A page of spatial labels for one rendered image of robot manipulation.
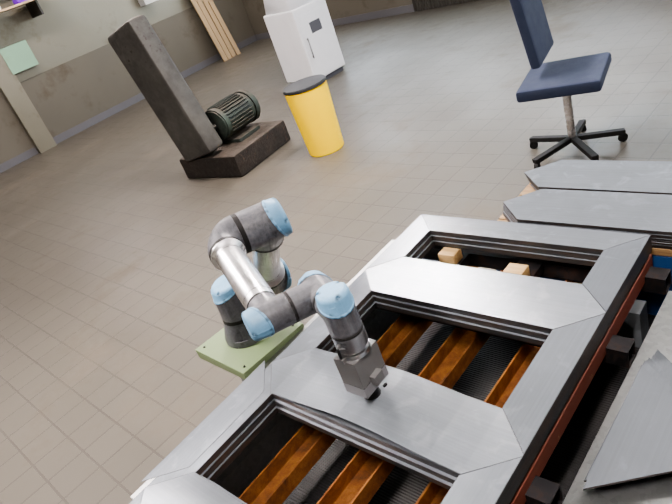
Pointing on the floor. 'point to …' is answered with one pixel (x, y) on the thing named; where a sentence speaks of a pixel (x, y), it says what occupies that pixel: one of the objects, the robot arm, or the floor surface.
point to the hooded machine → (303, 38)
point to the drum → (315, 114)
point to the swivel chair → (558, 80)
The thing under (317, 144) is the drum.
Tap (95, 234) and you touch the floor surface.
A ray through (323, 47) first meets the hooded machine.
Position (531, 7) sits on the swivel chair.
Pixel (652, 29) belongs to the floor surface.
